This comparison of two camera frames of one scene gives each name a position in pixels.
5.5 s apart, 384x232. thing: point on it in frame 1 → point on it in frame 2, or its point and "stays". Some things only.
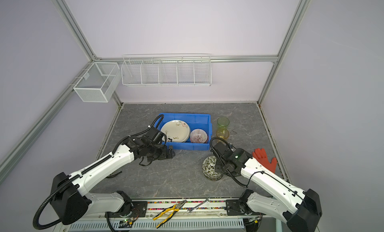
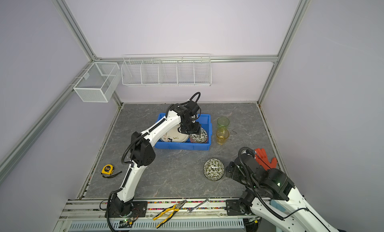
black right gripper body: (221, 167) → (238, 176)
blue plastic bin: (195, 121) stays
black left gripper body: (158, 153) → (191, 127)
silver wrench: (189, 211) stays
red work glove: (260, 155) stays
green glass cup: (223, 122) stays
